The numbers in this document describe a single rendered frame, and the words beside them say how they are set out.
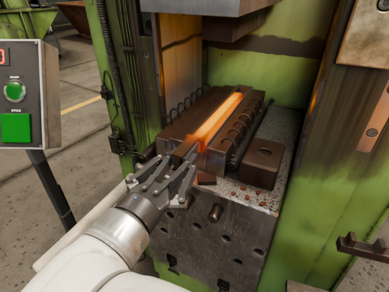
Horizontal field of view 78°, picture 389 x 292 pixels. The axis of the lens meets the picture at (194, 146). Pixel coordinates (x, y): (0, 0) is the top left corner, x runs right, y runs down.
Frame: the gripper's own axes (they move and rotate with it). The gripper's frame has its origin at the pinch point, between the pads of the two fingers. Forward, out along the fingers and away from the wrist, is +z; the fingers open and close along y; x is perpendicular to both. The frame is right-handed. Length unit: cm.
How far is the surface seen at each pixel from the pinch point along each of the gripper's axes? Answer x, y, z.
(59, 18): -96, -737, 533
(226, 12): 27.1, 5.4, 6.8
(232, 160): -3.9, 9.1, 6.2
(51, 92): 6.8, -41.2, 0.5
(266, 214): -9.7, 19.7, -1.3
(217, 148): -1.4, 5.1, 5.9
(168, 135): -2.7, -9.4, 7.1
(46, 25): -53, -448, 285
